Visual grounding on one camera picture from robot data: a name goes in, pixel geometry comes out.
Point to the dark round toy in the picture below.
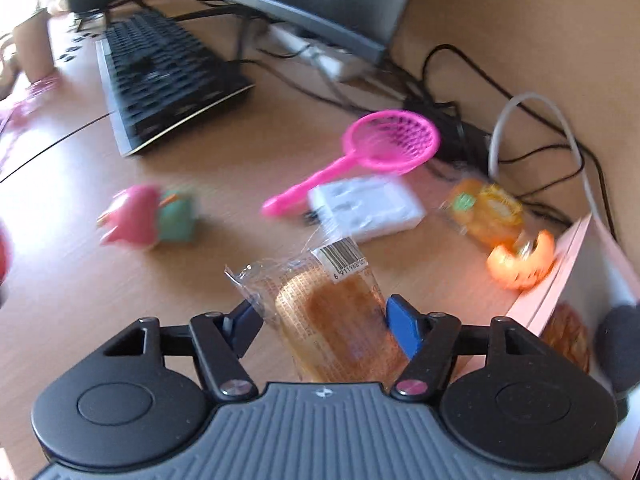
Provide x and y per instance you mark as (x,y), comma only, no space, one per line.
(620,345)

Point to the white power strip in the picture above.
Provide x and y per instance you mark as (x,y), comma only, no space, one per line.
(335,62)

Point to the orange toy piece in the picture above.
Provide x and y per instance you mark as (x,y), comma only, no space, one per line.
(510,267)

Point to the pink toy strainer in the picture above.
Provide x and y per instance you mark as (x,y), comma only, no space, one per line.
(395,142)

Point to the black power adapter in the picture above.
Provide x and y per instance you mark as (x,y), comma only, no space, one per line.
(460,140)

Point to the pink and green toy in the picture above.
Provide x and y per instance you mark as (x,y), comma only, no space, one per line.
(135,217)

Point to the pink cardboard box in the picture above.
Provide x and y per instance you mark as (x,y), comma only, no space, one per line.
(555,285)

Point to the red toy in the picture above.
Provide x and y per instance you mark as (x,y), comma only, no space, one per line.
(4,255)

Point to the pink plastic wrapper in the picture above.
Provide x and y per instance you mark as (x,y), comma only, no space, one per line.
(30,95)

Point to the brown toy pastry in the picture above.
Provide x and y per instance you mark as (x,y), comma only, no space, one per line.
(567,335)

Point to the orange juice toy packet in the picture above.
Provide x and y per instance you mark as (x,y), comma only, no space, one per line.
(487,212)

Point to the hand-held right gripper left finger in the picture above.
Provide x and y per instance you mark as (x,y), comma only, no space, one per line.
(245,321)

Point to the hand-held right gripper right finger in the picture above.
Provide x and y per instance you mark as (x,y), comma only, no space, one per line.
(402,327)

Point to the black computer monitor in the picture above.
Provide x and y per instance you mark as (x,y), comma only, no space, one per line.
(340,5)

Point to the packaged bread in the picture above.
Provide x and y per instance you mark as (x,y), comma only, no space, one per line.
(330,320)

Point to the white rectangular pack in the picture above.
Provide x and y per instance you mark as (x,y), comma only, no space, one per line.
(365,207)

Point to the black computer keyboard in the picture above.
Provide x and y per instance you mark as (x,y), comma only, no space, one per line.
(160,75)

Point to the brown cup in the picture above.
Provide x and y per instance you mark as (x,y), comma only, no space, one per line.
(32,45)

